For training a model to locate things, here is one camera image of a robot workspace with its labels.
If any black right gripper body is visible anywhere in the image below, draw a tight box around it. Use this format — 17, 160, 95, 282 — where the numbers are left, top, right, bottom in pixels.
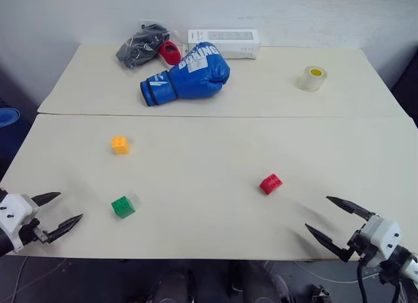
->
346, 229, 378, 263

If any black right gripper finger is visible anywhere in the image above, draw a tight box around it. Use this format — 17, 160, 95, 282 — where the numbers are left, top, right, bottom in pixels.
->
325, 195, 376, 223
304, 223, 354, 263

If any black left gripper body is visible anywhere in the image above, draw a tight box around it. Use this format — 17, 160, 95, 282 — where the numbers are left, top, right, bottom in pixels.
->
18, 219, 52, 247

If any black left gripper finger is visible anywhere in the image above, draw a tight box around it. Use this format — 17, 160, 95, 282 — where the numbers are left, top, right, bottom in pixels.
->
31, 191, 62, 208
48, 213, 84, 244

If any green toy block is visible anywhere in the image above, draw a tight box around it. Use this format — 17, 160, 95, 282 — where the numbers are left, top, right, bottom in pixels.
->
110, 195, 136, 219

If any dark rounded robot leg shape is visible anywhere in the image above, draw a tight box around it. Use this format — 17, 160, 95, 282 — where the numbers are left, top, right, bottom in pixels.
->
228, 260, 290, 303

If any red toy block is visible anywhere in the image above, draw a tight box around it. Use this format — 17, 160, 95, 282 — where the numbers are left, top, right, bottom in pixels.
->
259, 173, 283, 196

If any blue rolled mat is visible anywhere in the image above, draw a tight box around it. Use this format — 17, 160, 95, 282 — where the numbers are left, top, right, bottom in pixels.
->
0, 107, 22, 128

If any yellow toy block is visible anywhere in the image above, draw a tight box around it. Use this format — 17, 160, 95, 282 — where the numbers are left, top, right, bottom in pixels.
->
110, 135, 131, 156

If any clear tape roll yellow core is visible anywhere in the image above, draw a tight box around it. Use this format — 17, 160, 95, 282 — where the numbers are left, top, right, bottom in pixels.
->
297, 65, 329, 93

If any clear bag of black items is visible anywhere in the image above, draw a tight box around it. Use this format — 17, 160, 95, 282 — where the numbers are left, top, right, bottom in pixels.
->
114, 21, 172, 71

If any blue boxing glove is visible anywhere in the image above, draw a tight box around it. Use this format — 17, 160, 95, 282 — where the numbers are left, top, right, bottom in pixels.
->
140, 41, 231, 107

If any white cardboard box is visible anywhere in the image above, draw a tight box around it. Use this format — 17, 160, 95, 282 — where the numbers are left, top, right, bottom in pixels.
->
187, 29, 261, 61

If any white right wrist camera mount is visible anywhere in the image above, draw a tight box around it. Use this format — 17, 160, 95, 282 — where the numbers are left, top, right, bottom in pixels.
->
361, 215, 403, 262

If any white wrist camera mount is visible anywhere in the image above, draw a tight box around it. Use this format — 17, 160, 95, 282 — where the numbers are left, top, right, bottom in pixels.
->
0, 193, 40, 253
361, 215, 403, 262

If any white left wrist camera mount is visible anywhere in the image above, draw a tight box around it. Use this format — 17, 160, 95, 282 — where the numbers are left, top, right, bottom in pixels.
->
0, 193, 40, 253

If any white floor cable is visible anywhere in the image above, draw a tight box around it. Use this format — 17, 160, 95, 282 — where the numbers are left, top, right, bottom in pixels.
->
292, 261, 360, 284

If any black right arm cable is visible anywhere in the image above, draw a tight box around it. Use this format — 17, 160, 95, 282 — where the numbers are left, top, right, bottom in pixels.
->
356, 259, 372, 303

